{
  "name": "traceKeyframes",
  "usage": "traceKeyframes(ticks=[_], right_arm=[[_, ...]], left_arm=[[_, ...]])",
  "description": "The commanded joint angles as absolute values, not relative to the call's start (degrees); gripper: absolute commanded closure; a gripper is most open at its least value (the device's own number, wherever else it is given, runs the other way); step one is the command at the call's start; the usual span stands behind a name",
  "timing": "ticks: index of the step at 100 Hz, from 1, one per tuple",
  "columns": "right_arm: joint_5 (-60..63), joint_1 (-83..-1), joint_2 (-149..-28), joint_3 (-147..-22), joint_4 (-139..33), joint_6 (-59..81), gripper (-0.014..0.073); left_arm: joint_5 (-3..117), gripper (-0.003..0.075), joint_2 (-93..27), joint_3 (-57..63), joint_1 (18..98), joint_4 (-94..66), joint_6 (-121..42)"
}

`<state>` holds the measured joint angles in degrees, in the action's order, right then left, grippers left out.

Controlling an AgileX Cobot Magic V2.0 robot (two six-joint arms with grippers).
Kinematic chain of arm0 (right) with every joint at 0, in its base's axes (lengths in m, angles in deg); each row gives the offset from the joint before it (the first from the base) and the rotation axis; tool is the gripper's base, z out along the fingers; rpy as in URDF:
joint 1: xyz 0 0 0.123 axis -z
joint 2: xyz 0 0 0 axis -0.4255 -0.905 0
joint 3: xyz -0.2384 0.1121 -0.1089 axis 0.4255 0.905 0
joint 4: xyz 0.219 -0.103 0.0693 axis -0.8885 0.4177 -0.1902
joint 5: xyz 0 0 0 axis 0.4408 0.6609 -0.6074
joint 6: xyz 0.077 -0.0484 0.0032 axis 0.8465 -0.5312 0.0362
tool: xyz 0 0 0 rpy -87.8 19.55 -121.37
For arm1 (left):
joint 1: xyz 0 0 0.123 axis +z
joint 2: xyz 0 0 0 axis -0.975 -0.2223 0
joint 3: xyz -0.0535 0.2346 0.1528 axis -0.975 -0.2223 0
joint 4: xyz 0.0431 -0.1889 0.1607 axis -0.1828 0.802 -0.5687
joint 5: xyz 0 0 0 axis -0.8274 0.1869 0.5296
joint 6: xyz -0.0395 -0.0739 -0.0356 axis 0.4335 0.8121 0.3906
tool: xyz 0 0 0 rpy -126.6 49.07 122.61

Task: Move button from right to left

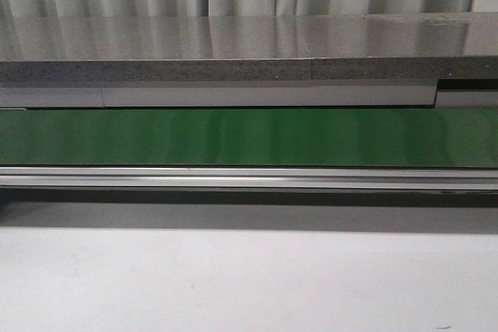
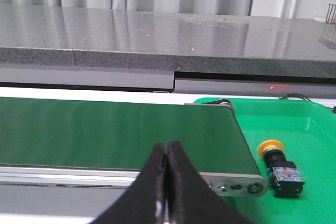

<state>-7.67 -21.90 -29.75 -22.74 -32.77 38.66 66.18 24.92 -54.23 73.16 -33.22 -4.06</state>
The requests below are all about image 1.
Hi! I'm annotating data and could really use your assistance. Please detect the green conveyor belt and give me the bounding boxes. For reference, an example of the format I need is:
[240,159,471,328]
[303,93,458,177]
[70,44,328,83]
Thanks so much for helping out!
[1,108,497,168]

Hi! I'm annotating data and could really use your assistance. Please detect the aluminium conveyor frame rail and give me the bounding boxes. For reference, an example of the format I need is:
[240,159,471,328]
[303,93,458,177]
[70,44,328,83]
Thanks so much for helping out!
[1,166,497,192]

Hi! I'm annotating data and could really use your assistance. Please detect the grey stone countertop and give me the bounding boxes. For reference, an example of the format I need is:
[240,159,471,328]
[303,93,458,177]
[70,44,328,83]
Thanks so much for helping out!
[0,12,498,109]

